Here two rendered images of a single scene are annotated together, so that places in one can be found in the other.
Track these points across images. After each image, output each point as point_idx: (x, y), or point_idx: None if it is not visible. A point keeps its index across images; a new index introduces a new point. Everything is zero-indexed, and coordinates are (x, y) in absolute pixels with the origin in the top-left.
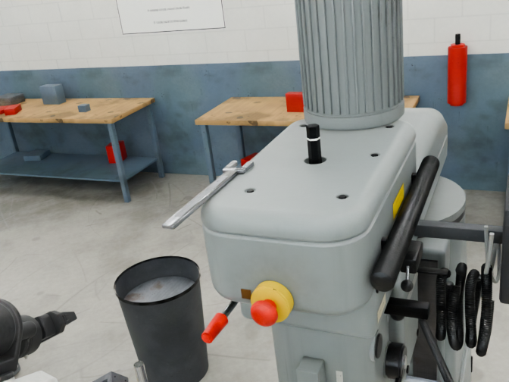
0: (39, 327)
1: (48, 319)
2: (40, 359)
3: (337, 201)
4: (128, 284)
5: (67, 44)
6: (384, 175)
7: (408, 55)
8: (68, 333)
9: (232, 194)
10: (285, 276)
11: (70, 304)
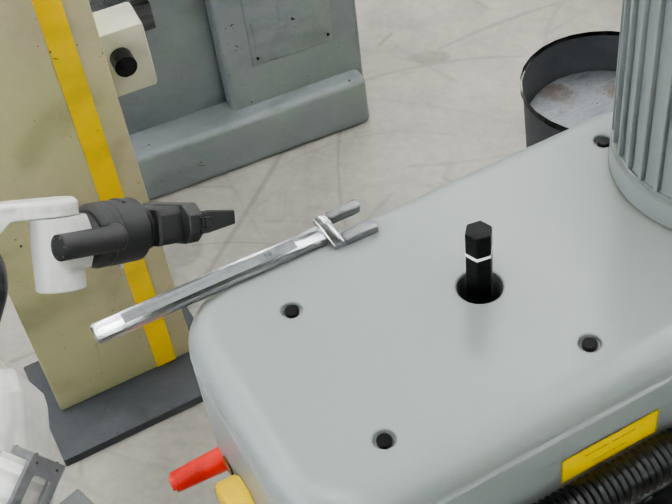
0: (146, 232)
1: (176, 218)
2: (403, 115)
3: (357, 450)
4: (561, 65)
5: None
6: (535, 419)
7: None
8: (465, 87)
9: (258, 303)
10: (256, 499)
11: (495, 33)
